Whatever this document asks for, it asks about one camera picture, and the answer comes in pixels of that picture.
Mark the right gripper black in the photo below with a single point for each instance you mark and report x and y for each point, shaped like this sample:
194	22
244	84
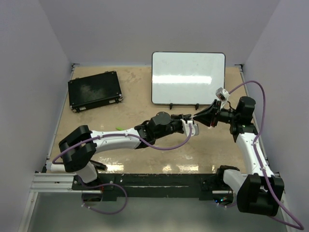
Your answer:
208	116

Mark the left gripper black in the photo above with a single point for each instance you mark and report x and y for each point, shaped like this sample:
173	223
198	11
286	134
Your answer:
177	117

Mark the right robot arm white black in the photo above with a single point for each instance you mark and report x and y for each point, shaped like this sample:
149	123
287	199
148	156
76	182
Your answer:
254	192

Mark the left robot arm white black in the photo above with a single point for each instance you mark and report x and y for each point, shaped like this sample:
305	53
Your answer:
78	148

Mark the black flat case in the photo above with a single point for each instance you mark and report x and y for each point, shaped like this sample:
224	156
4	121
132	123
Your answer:
94	91

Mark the black white eraser tool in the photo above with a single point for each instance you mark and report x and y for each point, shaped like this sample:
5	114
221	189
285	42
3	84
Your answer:
60	167

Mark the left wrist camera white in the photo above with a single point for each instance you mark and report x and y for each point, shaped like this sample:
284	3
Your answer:
190	128

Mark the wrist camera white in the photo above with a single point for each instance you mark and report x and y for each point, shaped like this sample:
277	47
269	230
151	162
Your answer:
190	128
223	95

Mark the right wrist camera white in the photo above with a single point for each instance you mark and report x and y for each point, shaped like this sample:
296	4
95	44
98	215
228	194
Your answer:
223	95

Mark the white whiteboard with dark frame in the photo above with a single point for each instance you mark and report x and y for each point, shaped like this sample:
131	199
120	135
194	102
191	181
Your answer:
186	78

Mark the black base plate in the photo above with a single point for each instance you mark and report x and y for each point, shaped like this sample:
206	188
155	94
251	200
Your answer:
205	187

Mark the aluminium front rail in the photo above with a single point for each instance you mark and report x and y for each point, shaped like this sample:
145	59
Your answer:
55	183

